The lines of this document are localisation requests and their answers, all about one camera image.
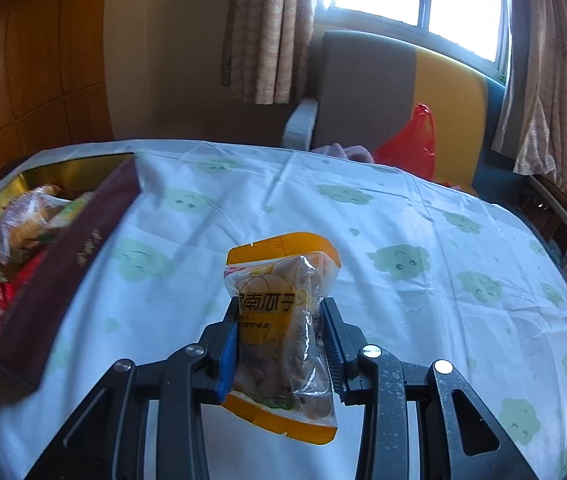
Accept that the beige patterned curtain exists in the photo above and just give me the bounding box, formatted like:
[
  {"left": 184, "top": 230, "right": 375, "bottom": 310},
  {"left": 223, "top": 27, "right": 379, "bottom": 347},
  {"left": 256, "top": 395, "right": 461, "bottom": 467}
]
[
  {"left": 221, "top": 0, "right": 317, "bottom": 106},
  {"left": 491, "top": 0, "right": 567, "bottom": 176}
]

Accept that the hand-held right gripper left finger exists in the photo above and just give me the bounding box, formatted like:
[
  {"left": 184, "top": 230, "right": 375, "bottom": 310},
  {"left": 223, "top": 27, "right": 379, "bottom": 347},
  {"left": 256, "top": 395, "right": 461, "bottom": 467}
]
[{"left": 26, "top": 307, "right": 241, "bottom": 480}]

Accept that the white cloud-print tablecloth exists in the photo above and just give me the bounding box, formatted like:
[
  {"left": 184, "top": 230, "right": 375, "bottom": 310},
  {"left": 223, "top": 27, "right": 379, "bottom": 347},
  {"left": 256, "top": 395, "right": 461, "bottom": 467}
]
[{"left": 0, "top": 137, "right": 567, "bottom": 480}]

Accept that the orange clear seed packet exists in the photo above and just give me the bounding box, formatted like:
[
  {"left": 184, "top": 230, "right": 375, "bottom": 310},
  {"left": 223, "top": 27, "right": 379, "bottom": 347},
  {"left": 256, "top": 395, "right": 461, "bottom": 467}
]
[{"left": 224, "top": 231, "right": 341, "bottom": 446}]

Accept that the large clear snack packet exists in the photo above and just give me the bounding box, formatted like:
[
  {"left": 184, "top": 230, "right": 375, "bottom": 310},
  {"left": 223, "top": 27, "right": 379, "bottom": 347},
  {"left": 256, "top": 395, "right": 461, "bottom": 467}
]
[{"left": 0, "top": 185, "right": 67, "bottom": 263}]

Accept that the wooden wardrobe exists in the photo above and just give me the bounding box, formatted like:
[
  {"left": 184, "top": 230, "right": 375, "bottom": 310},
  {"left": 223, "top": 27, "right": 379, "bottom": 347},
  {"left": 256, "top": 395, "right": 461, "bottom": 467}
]
[{"left": 0, "top": 0, "right": 114, "bottom": 176}]

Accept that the dark tin box gold inside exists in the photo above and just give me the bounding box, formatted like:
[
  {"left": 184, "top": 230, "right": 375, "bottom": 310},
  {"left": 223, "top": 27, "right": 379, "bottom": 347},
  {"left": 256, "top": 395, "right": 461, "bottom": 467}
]
[{"left": 0, "top": 152, "right": 143, "bottom": 395}]

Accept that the grey yellow blue armchair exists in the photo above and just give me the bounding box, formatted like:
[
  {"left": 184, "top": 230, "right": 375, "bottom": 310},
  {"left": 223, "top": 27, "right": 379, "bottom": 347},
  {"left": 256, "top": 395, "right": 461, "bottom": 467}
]
[{"left": 283, "top": 30, "right": 509, "bottom": 196}]

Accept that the pale pink cloth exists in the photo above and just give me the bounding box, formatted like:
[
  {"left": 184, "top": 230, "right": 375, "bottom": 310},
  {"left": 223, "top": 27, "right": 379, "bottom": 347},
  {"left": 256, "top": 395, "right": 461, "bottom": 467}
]
[{"left": 311, "top": 142, "right": 377, "bottom": 163}]

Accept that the red plastic bag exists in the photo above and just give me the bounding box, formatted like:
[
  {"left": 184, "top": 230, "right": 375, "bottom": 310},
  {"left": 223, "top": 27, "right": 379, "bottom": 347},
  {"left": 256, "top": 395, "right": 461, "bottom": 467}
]
[{"left": 373, "top": 103, "right": 437, "bottom": 181}]

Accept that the red snack packet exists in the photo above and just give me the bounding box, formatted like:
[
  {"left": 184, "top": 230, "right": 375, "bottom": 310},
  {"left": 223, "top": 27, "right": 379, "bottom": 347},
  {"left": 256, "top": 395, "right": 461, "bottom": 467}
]
[{"left": 11, "top": 250, "right": 50, "bottom": 321}]

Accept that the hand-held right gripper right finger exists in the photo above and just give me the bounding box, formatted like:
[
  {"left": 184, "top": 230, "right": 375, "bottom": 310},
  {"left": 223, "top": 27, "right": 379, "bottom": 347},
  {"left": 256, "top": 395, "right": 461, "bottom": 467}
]
[{"left": 320, "top": 298, "right": 539, "bottom": 480}]

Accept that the clear cracker packet green edge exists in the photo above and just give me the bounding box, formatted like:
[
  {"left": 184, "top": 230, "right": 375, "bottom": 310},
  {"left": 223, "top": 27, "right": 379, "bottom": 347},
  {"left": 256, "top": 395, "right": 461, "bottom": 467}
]
[{"left": 54, "top": 194, "right": 95, "bottom": 233}]

